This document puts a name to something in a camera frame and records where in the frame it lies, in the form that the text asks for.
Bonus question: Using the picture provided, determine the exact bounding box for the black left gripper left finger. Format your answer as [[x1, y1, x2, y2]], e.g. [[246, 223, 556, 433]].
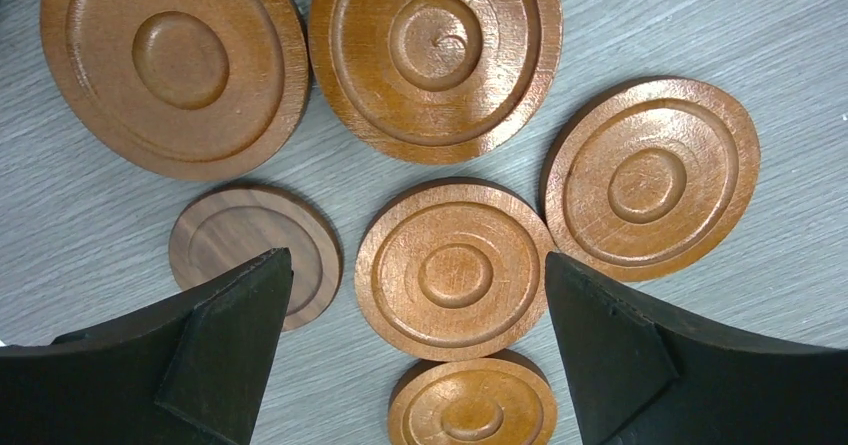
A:
[[1, 249, 293, 444]]

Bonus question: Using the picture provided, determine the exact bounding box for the matte brown wooden coaster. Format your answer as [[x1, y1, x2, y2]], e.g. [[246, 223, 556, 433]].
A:
[[40, 0, 310, 181]]

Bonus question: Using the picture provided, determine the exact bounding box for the light brown wooden coaster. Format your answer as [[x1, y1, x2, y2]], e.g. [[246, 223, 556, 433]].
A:
[[539, 75, 761, 282]]

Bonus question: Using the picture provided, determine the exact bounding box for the small orange-brown coaster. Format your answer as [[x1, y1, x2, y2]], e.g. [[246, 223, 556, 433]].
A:
[[387, 350, 558, 444]]

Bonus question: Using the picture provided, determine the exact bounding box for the orange-brown wooden coaster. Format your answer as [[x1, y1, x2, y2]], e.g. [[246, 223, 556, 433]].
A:
[[354, 179, 555, 361]]

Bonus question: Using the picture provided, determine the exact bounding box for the glossy brown wooden coaster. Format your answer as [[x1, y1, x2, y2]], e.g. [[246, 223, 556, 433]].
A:
[[308, 0, 564, 165]]

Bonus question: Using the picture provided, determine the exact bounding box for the dark walnut small coaster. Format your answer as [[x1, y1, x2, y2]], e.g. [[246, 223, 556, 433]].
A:
[[168, 184, 343, 331]]

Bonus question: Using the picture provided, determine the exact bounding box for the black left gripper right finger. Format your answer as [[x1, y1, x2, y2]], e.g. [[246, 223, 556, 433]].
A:
[[545, 253, 847, 444]]

